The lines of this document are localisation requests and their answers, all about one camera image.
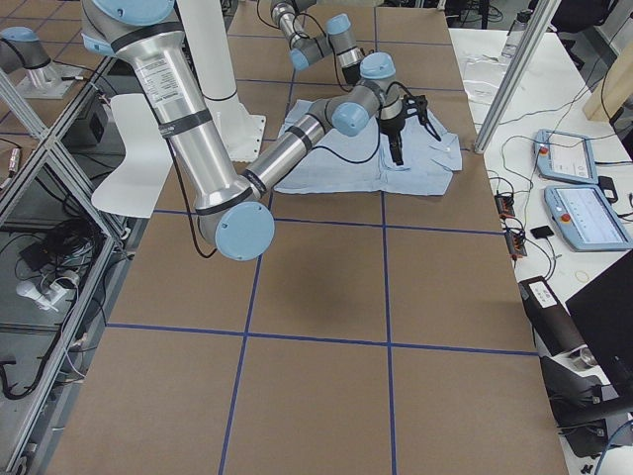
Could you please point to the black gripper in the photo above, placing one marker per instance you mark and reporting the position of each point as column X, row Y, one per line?
column 392, row 129

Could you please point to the light blue button shirt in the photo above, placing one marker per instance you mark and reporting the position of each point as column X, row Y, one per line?
column 363, row 163

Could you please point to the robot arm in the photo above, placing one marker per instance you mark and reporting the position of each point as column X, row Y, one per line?
column 336, row 39
column 179, row 53

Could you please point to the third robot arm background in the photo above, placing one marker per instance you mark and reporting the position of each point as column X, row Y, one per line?
column 21, row 48

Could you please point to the far blue teach pendant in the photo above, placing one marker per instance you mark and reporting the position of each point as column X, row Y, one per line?
column 565, row 157

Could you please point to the blue teach pendant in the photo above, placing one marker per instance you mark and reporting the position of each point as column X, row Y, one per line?
column 565, row 157
column 585, row 219

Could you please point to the black smartphone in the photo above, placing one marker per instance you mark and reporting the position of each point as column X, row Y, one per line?
column 543, row 232

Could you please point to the near blue teach pendant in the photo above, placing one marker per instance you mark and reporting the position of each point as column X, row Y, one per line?
column 585, row 219

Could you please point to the black labelled box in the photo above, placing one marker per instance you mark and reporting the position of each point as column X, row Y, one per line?
column 548, row 316

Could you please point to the black computer monitor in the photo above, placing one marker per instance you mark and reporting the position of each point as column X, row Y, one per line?
column 602, row 312

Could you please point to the white plastic chair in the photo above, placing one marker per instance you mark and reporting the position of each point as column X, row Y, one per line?
column 133, row 188

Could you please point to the aluminium frame post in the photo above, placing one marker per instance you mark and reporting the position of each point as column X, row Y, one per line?
column 528, row 44

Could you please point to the white camera pole base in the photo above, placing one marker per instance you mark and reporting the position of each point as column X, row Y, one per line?
column 205, row 31

